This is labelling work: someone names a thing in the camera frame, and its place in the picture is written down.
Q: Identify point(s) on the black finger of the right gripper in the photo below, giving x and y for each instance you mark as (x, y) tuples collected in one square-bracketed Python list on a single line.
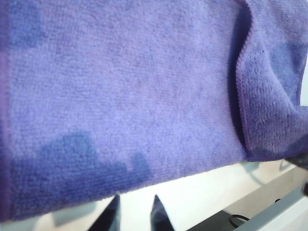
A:
[(298, 161)]

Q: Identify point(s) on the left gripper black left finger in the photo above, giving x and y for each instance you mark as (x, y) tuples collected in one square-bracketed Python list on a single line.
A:
[(109, 216)]

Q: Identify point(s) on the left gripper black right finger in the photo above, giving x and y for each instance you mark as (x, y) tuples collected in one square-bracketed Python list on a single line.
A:
[(161, 216)]

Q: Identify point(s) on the purple microfiber cloth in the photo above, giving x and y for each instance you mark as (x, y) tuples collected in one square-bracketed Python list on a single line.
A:
[(120, 96)]

